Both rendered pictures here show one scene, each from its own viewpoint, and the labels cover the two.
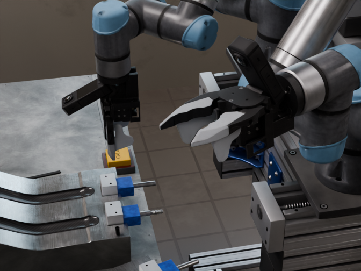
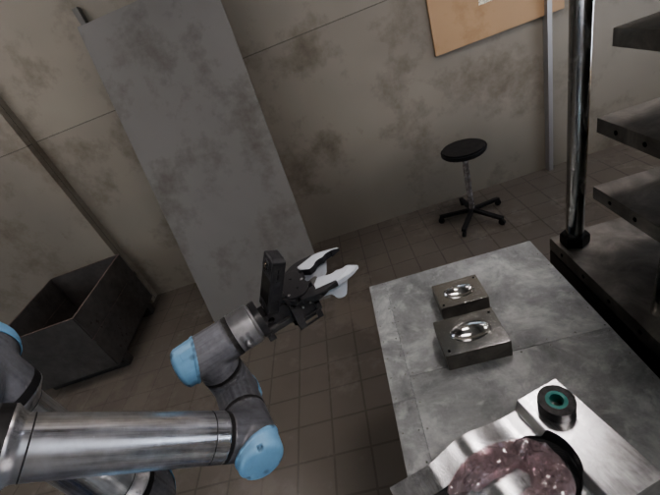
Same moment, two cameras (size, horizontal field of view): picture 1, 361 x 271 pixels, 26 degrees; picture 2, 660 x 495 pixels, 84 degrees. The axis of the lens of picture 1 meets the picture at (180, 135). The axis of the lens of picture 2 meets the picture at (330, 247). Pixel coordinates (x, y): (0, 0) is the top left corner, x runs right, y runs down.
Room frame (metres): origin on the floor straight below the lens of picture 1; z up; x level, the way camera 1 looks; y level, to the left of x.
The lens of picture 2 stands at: (1.45, 0.20, 1.85)
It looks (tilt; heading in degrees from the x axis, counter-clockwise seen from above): 31 degrees down; 201
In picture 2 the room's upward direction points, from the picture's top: 22 degrees counter-clockwise
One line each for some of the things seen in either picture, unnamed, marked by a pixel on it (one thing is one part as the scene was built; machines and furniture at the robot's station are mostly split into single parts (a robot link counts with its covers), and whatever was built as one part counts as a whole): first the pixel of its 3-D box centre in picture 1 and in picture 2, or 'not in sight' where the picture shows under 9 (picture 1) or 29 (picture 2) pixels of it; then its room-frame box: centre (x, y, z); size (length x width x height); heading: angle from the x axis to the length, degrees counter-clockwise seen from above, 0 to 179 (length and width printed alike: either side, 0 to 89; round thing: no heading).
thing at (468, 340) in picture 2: not in sight; (470, 338); (0.59, 0.21, 0.84); 0.20 x 0.15 x 0.07; 101
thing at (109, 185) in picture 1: (128, 186); not in sight; (1.48, 0.12, 0.89); 0.13 x 0.05 x 0.05; 101
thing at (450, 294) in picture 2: not in sight; (460, 297); (0.39, 0.20, 0.83); 0.17 x 0.13 x 0.06; 101
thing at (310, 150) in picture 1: (316, 122); (236, 391); (1.08, -0.23, 1.34); 0.11 x 0.08 x 0.11; 38
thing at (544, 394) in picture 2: not in sight; (556, 404); (0.89, 0.37, 0.93); 0.08 x 0.08 x 0.04
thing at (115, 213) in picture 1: (135, 214); not in sight; (1.37, 0.10, 0.89); 0.13 x 0.05 x 0.05; 101
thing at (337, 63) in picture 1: (331, 75); (207, 353); (1.07, -0.24, 1.43); 0.11 x 0.08 x 0.09; 128
